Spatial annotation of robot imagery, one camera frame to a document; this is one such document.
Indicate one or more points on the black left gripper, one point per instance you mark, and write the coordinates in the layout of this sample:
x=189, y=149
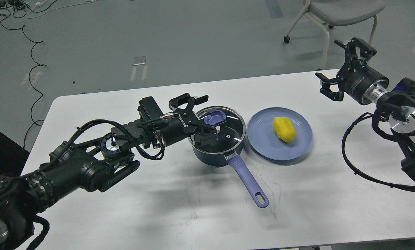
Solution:
x=179, y=124

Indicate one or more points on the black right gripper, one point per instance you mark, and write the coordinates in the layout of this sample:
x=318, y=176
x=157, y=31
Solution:
x=355, y=77

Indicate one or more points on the glass lid purple knob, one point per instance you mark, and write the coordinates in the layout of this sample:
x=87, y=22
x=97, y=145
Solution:
x=230, y=133

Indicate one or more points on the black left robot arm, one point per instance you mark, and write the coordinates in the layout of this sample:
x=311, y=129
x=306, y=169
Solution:
x=97, y=156

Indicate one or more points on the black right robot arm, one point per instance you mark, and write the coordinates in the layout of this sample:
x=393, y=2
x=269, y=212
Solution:
x=394, y=117

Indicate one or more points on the yellow toy potato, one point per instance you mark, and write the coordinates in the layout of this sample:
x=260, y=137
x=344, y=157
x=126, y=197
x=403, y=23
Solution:
x=284, y=128

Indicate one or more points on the grey office chair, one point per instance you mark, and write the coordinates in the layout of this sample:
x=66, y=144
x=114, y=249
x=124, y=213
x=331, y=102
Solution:
x=336, y=13

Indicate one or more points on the blue round plate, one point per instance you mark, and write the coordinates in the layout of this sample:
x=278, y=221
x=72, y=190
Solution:
x=263, y=139

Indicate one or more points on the black box at left edge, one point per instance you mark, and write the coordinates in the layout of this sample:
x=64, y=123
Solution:
x=12, y=157

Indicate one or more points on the dark blue saucepan purple handle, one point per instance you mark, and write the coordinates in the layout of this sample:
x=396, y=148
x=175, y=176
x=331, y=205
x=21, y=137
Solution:
x=236, y=162

